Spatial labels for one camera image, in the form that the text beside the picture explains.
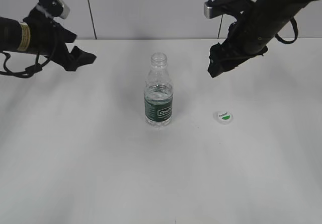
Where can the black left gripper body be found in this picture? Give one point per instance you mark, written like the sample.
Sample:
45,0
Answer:
48,37

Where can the white green bottle cap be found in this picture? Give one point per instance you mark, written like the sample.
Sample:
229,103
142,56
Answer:
223,117

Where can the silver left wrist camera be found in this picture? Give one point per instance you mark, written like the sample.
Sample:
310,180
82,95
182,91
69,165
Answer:
53,8

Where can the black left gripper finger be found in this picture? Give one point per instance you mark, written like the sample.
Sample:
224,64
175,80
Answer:
71,61

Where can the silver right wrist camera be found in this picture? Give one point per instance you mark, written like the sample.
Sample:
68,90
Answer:
234,8

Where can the clear Cestbon water bottle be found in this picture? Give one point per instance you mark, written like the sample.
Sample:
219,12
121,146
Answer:
158,92

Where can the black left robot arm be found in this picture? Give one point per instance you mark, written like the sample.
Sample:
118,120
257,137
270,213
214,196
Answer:
15,36

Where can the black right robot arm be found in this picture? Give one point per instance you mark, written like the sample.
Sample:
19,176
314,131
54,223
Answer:
280,12

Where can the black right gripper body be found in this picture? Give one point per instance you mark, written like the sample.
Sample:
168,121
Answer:
248,36

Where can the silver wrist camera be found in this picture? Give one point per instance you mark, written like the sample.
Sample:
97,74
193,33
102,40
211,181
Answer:
234,8
53,8

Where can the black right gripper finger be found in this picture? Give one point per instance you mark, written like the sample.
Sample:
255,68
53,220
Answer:
224,52
218,66

